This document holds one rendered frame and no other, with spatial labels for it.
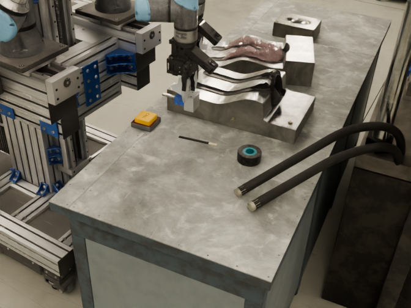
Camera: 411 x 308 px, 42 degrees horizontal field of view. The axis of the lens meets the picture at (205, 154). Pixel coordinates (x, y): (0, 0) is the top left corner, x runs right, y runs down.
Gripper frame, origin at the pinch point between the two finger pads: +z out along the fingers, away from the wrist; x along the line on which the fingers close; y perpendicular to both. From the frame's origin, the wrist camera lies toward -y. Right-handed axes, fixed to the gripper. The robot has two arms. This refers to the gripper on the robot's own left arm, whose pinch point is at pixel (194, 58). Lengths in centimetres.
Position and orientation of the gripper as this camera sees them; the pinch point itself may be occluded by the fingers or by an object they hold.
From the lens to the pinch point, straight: 211.6
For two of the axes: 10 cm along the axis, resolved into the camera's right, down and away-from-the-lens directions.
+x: -4.2, 6.1, -6.8
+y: -9.0, -3.5, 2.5
